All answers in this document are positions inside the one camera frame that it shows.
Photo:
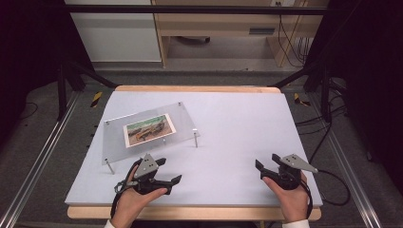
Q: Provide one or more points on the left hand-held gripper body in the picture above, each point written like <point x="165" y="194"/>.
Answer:
<point x="146" y="167"/>

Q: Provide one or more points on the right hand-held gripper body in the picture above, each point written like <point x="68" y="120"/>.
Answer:
<point x="290" y="175"/>

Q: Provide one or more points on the clear acrylic photo frame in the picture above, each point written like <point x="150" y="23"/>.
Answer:
<point x="149" y="136"/>

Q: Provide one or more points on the boat painting print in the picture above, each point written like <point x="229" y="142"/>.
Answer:
<point x="149" y="130"/>

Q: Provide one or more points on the person's right hand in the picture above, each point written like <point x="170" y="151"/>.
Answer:
<point x="290" y="202"/>

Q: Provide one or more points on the person's left hand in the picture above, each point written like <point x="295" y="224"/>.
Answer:
<point x="133" y="205"/>

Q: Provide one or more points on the white table board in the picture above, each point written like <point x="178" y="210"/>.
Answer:
<point x="234" y="139"/>

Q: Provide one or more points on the person's right white sleeve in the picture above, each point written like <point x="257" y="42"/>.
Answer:
<point x="296" y="224"/>

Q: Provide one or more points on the person's white sleeve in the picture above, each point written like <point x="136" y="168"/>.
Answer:
<point x="109" y="224"/>
<point x="296" y="224"/>

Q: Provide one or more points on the person's left white sleeve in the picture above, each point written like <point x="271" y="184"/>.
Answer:
<point x="109" y="224"/>

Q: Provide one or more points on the black metal stand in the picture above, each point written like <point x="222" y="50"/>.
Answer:
<point x="324" y="95"/>
<point x="61" y="95"/>

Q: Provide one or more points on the wooden table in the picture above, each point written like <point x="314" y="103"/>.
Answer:
<point x="196" y="88"/>

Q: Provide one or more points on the black curtain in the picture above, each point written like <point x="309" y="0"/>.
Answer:
<point x="370" y="79"/>
<point x="28" y="47"/>

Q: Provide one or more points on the white cabinet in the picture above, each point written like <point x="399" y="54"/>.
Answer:
<point x="120" y="38"/>

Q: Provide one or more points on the light wooden desk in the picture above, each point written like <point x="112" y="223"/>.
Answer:
<point x="218" y="23"/>

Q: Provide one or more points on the black horizontal bar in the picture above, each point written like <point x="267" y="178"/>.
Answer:
<point x="196" y="9"/>

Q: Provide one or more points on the aluminium floor rail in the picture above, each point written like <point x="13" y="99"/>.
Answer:
<point x="38" y="164"/>
<point x="348" y="167"/>

